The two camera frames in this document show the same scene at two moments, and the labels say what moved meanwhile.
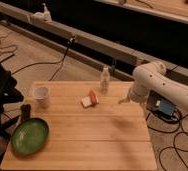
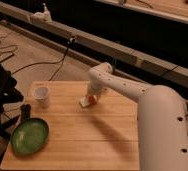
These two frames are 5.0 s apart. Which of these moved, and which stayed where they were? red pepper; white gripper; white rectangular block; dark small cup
Moved: white gripper
Stayed: dark small cup; white rectangular block; red pepper
